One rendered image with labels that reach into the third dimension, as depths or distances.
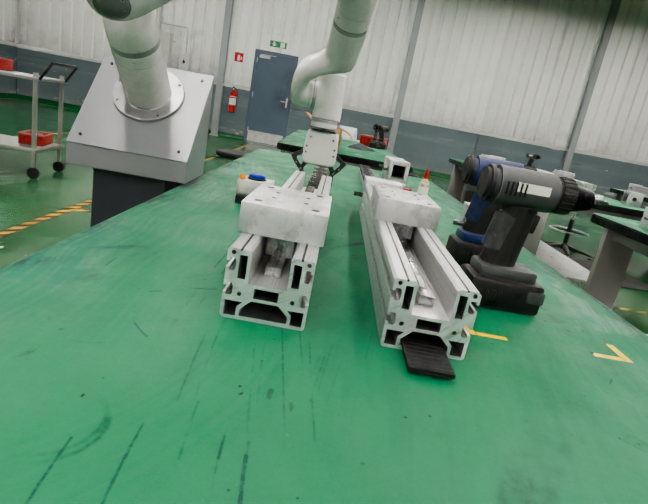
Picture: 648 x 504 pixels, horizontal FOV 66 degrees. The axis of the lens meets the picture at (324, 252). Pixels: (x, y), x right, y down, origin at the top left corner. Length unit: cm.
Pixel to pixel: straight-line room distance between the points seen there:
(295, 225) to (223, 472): 33
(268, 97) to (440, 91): 402
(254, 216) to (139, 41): 77
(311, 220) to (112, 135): 91
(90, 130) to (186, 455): 117
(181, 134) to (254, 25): 1118
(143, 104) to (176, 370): 106
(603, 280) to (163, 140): 227
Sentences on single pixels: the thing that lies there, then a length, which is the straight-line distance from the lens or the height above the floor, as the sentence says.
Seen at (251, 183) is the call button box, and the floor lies 83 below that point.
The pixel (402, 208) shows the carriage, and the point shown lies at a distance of 88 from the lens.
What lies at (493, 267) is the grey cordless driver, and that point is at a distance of 81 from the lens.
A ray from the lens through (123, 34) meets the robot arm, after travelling 132.
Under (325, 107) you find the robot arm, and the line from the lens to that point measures 147.
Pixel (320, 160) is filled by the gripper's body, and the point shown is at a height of 89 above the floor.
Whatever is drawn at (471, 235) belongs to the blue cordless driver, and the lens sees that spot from 104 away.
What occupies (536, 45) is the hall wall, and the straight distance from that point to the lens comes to 1320.
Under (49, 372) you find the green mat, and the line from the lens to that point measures 49.
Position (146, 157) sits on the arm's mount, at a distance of 139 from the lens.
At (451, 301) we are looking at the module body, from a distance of 60.
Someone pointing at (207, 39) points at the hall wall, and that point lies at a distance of 1271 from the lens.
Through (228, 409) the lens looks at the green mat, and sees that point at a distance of 44.
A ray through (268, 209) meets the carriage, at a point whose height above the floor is 90.
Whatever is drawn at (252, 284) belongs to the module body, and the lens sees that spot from 58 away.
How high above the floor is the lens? 103
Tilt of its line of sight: 16 degrees down
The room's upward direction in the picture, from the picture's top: 11 degrees clockwise
